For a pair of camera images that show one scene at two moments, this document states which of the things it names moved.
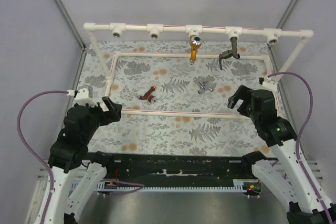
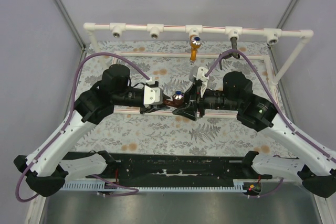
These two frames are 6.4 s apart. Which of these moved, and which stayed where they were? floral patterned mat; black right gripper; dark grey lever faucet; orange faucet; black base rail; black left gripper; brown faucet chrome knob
Moved: black left gripper; brown faucet chrome knob; black right gripper
Stayed: orange faucet; dark grey lever faucet; black base rail; floral patterned mat
